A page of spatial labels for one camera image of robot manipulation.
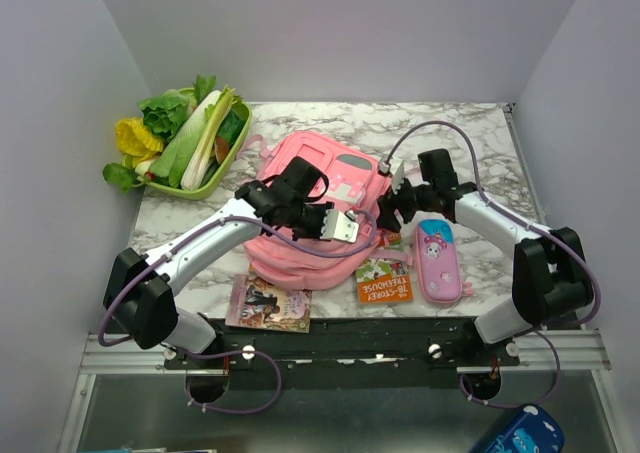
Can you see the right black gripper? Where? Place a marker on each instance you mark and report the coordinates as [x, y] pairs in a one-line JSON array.
[[387, 206]]

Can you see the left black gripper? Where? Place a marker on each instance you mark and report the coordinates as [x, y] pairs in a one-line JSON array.
[[315, 235]]

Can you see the pink cartoon pencil case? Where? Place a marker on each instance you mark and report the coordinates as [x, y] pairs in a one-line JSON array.
[[437, 263]]

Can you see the pink school backpack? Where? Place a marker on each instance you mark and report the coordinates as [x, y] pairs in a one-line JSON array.
[[354, 185]]

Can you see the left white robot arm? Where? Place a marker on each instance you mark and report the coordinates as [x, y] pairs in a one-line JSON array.
[[142, 287]]

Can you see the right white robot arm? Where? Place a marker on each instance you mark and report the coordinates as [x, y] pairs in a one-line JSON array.
[[550, 276]]

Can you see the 78-storey treehouse book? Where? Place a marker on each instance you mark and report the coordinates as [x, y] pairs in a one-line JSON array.
[[384, 277]]

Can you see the pink illustrated storybook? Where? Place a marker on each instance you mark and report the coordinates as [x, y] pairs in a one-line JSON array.
[[257, 304]]

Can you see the green vegetable tray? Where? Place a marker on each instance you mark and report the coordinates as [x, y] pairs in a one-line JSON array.
[[216, 173]]

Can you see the white napa cabbage toy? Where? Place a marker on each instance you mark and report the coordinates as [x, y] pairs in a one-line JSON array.
[[205, 138]]

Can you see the green lettuce toy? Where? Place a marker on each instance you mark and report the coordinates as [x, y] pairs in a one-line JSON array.
[[164, 114]]

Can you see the yellow flower toy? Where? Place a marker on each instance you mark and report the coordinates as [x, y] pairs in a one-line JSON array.
[[134, 138]]

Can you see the blue shark pencil case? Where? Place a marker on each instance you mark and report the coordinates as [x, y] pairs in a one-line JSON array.
[[528, 429]]

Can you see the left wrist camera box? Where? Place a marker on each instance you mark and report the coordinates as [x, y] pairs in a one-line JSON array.
[[340, 226]]

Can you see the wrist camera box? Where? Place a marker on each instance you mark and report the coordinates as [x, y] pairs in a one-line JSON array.
[[340, 226], [393, 169]]

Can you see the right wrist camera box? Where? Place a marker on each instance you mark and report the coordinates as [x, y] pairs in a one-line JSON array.
[[393, 169]]

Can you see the black mounting base rail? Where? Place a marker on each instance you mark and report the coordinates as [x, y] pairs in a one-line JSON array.
[[342, 354]]

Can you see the aluminium frame rail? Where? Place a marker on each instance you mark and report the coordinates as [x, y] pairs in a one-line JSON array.
[[123, 359]]

